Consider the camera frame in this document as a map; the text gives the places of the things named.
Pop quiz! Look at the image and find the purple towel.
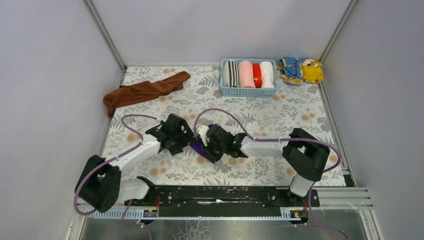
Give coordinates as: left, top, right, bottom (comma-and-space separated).
189, 124, 216, 164

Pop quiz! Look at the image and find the brown towel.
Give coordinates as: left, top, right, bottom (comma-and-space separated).
103, 71, 191, 117

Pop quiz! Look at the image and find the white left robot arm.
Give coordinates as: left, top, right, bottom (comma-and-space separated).
73, 113, 194, 215

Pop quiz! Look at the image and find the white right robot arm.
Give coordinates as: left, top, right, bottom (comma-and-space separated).
193, 124, 331, 198

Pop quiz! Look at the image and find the floral patterned table mat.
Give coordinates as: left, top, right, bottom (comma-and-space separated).
101, 66, 335, 186

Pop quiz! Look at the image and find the light blue plastic basket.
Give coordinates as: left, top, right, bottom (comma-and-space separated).
218, 58, 280, 98

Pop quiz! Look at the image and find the pink rolled towel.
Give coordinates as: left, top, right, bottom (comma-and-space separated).
238, 60, 256, 88

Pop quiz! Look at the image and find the striped rolled towel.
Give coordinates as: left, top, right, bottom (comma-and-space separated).
222, 59, 240, 88

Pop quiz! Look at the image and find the red rolled towel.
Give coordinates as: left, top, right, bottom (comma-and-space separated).
252, 63, 262, 89

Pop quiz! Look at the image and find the white rolled towel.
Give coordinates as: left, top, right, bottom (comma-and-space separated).
259, 61, 275, 89

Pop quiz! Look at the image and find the blue yellow cartoon towel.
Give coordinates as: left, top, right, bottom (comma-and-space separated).
276, 57, 325, 86

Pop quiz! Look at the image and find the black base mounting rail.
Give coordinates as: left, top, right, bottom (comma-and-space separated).
125, 185, 320, 218

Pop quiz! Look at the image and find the slotted cable duct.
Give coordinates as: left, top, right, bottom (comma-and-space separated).
86, 207, 309, 221

